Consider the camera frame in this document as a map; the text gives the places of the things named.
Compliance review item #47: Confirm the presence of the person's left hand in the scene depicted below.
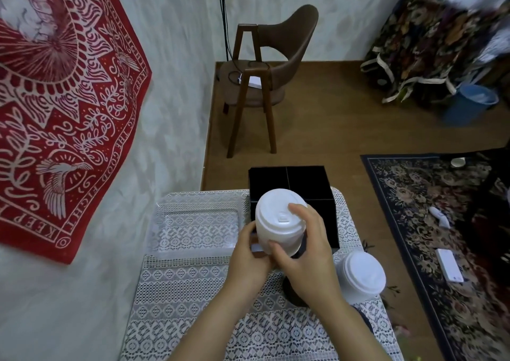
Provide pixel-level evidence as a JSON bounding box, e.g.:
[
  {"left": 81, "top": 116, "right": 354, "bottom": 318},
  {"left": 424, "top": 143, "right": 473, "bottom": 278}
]
[{"left": 224, "top": 221, "right": 276, "bottom": 295}]

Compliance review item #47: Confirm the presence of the person's right hand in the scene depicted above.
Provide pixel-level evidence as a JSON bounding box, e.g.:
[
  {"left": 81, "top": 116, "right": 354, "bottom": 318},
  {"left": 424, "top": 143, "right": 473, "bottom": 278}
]
[{"left": 267, "top": 203, "right": 346, "bottom": 310}]

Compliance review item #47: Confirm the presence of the white lidded paper cup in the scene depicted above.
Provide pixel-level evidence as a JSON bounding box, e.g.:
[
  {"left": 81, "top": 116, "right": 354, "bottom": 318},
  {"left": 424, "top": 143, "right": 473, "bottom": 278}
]
[
  {"left": 254, "top": 188, "right": 308, "bottom": 259},
  {"left": 336, "top": 251, "right": 387, "bottom": 306}
]

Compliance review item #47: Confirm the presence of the person's left forearm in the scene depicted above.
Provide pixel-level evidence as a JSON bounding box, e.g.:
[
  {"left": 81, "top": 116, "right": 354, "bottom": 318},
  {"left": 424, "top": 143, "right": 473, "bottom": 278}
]
[{"left": 169, "top": 283, "right": 260, "bottom": 361}]

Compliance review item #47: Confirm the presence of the person's right forearm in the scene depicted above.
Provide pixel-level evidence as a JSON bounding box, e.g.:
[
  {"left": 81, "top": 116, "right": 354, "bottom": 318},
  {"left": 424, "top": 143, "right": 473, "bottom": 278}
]
[{"left": 317, "top": 293, "right": 393, "bottom": 361}]

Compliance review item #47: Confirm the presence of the clear plastic tray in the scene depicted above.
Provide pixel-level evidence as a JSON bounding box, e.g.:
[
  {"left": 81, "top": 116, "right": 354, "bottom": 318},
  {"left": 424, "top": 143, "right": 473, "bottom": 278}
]
[{"left": 147, "top": 201, "right": 245, "bottom": 258}]

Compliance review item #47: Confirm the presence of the black divided box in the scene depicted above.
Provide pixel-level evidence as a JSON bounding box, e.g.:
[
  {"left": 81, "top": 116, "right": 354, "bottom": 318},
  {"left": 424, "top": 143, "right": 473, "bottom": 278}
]
[{"left": 248, "top": 166, "right": 340, "bottom": 250}]

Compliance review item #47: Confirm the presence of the white lace tablecloth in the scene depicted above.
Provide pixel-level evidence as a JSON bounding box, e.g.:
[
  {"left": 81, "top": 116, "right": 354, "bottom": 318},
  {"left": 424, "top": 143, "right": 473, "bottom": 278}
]
[{"left": 120, "top": 187, "right": 405, "bottom": 361}]

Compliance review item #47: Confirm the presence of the brown wooden chair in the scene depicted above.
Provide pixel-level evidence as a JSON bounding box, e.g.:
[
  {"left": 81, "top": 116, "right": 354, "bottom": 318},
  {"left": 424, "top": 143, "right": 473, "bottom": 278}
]
[{"left": 218, "top": 4, "right": 319, "bottom": 159}]

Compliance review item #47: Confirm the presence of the small white remote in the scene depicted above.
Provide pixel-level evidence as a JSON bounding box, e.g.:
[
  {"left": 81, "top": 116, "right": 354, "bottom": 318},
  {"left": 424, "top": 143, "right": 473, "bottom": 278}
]
[{"left": 428, "top": 206, "right": 451, "bottom": 230}]

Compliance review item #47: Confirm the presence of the white flat box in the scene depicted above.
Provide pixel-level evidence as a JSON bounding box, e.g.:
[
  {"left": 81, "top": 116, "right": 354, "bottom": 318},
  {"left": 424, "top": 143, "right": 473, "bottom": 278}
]
[{"left": 434, "top": 248, "right": 465, "bottom": 283}]

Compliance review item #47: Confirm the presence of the dark floral rug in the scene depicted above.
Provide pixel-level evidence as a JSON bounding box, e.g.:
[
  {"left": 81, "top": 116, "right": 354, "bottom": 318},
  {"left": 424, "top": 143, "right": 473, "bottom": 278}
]
[{"left": 360, "top": 144, "right": 510, "bottom": 361}]

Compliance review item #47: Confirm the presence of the black stand pole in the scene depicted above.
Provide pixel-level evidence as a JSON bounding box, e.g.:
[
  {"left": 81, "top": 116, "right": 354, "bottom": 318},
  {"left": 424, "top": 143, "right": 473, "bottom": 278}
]
[{"left": 204, "top": 0, "right": 232, "bottom": 62}]

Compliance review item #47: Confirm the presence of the blue plastic bucket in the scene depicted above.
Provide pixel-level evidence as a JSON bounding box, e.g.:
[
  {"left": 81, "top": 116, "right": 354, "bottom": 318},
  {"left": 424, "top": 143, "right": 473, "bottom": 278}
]
[{"left": 443, "top": 84, "right": 499, "bottom": 127}]

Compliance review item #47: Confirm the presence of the dark floral blanket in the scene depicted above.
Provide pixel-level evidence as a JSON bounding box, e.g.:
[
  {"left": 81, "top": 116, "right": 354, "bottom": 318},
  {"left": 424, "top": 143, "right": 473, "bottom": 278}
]
[{"left": 360, "top": 0, "right": 510, "bottom": 108}]

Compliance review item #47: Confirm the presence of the black cable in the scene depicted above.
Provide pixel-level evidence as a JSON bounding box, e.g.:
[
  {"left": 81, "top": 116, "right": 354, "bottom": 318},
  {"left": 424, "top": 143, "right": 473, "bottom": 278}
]
[{"left": 228, "top": 59, "right": 271, "bottom": 87}]

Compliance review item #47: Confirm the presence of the red patterned wall tapestry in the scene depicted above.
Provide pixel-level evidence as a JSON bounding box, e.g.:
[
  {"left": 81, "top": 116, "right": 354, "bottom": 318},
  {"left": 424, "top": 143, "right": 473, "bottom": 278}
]
[{"left": 0, "top": 0, "right": 153, "bottom": 265}]

